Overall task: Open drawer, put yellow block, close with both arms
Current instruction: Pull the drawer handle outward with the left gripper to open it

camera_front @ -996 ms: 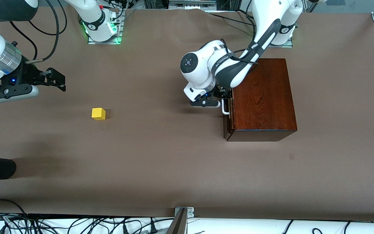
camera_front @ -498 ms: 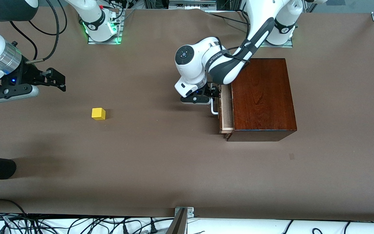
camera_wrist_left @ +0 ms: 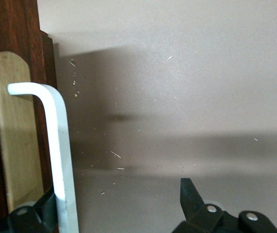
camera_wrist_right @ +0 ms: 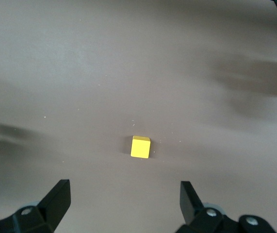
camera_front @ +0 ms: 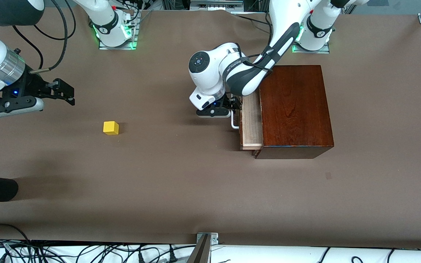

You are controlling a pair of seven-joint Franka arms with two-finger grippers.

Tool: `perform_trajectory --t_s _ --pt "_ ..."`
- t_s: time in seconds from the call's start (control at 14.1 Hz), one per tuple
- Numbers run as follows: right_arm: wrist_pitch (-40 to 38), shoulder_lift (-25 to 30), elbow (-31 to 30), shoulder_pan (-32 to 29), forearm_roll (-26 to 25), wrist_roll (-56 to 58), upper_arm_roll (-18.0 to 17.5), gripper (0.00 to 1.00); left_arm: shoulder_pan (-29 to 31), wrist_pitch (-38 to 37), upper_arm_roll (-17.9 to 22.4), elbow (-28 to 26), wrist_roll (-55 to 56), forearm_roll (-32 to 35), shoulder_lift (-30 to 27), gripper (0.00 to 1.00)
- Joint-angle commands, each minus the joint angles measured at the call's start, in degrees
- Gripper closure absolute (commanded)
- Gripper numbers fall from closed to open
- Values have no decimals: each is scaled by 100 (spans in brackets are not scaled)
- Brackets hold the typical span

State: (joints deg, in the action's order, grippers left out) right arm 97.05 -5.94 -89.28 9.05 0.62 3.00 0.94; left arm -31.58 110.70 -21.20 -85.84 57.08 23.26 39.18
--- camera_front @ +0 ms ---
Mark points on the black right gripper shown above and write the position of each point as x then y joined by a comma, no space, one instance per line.
35,86

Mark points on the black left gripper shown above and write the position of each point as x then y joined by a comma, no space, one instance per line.
231,102

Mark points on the yellow cube block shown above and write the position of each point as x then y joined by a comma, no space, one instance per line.
110,128

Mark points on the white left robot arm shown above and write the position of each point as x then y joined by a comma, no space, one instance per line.
210,69

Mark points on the dark brown wooden cabinet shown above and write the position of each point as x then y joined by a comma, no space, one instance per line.
294,109

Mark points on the dark metal equipment rack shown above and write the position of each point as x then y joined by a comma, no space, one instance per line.
214,4

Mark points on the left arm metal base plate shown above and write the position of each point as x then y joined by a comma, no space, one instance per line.
311,52

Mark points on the metal bracket with dark post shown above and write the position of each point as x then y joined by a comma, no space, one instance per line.
205,244

